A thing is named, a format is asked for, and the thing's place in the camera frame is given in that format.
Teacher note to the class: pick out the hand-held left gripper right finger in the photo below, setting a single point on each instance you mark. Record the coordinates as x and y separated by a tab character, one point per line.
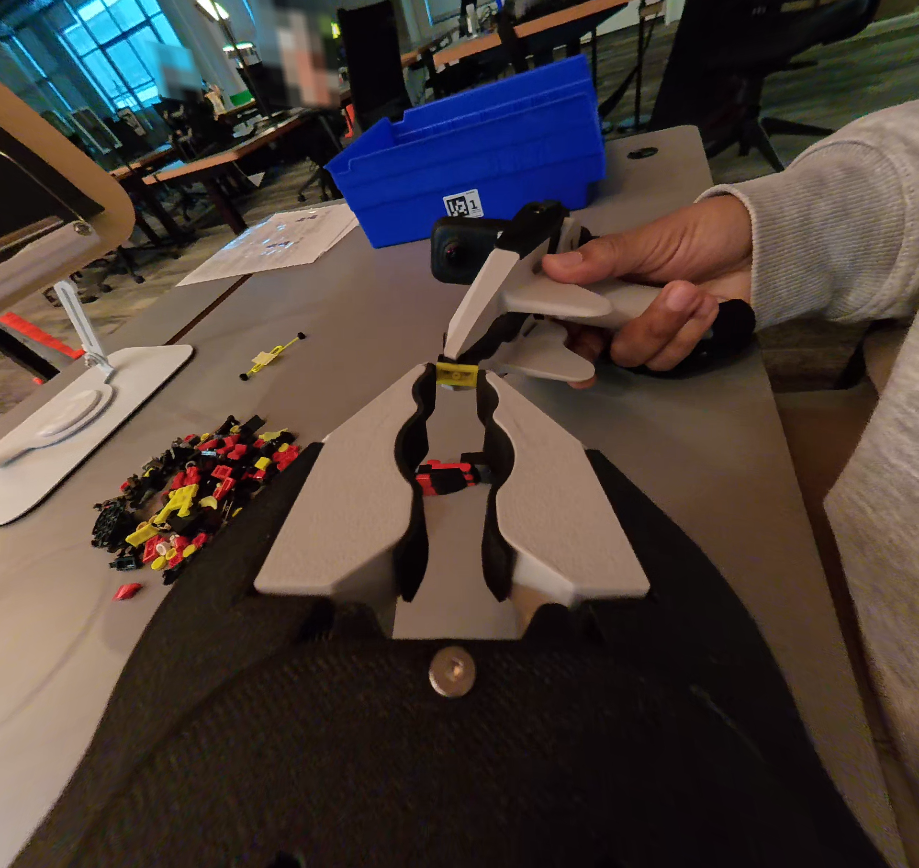
567	516

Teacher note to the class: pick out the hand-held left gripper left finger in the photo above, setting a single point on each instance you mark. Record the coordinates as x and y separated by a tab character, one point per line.
337	509

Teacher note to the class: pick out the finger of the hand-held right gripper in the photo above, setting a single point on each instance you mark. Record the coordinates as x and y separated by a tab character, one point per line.
488	286
545	364

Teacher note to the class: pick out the yellow lego plate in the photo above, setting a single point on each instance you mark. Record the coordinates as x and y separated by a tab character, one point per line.
457	375

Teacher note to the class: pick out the black lego car assembly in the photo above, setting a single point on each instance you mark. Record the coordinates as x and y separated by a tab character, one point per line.
445	479

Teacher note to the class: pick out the pile of lego pieces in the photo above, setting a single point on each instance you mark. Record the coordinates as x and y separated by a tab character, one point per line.
183	498

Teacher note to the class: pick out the person's right hand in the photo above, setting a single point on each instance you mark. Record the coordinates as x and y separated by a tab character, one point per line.
689	250

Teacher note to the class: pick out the blue plastic bin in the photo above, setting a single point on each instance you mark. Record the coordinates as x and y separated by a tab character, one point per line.
467	150

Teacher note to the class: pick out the white instruction sheet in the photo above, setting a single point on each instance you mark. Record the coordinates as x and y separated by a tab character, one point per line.
273	243

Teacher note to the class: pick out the white metal screen stand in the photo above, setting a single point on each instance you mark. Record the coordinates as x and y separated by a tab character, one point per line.
129	372

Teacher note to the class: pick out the red metal bar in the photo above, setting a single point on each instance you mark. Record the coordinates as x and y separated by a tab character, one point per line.
36	333

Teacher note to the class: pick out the screen with tan frame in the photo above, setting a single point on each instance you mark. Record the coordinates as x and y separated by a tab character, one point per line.
29	186

